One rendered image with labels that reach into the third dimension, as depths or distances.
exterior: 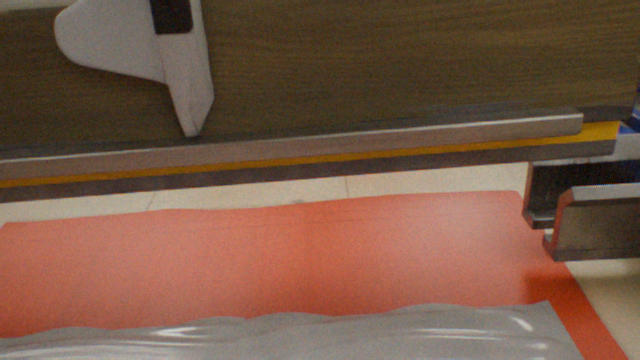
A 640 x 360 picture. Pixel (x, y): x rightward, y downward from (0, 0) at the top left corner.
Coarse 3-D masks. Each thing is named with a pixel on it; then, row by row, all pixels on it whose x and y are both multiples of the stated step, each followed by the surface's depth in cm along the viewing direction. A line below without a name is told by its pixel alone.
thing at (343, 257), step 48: (480, 192) 44; (288, 240) 40; (336, 240) 39; (384, 240) 39; (432, 240) 39; (480, 240) 38; (528, 240) 38; (288, 288) 35; (336, 288) 34; (384, 288) 34; (432, 288) 34; (480, 288) 34; (528, 288) 34; (576, 288) 33; (576, 336) 30
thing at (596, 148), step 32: (352, 160) 28; (384, 160) 28; (416, 160) 28; (448, 160) 28; (480, 160) 29; (512, 160) 29; (544, 160) 29; (0, 192) 29; (32, 192) 29; (64, 192) 29; (96, 192) 29; (128, 192) 29
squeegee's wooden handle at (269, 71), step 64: (0, 0) 25; (64, 0) 24; (256, 0) 24; (320, 0) 24; (384, 0) 24; (448, 0) 24; (512, 0) 24; (576, 0) 24; (0, 64) 25; (64, 64) 25; (256, 64) 25; (320, 64) 25; (384, 64) 25; (448, 64) 25; (512, 64) 25; (576, 64) 25; (0, 128) 26; (64, 128) 26; (128, 128) 26; (256, 128) 26
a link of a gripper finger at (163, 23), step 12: (156, 0) 21; (168, 0) 21; (180, 0) 21; (156, 12) 21; (168, 12) 21; (180, 12) 21; (156, 24) 21; (168, 24) 21; (180, 24) 21; (192, 24) 22
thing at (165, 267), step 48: (0, 240) 42; (48, 240) 41; (96, 240) 41; (144, 240) 41; (192, 240) 40; (240, 240) 40; (0, 288) 37; (48, 288) 36; (96, 288) 36; (144, 288) 36; (192, 288) 35; (240, 288) 35; (0, 336) 32
